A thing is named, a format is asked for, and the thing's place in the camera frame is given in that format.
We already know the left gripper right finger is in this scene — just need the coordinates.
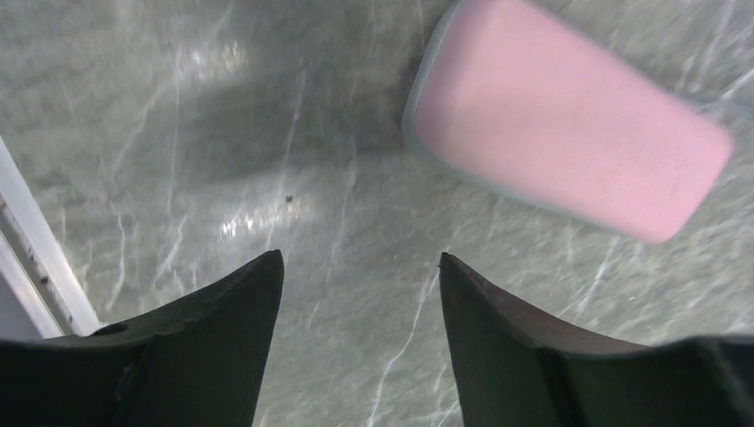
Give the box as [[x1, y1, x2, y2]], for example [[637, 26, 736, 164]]
[[439, 253, 753, 426]]

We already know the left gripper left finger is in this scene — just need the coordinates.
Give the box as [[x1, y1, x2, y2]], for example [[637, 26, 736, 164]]
[[1, 250, 285, 426]]

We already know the aluminium frame rail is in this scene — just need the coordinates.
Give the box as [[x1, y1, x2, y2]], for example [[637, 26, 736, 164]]
[[1, 144, 102, 338]]

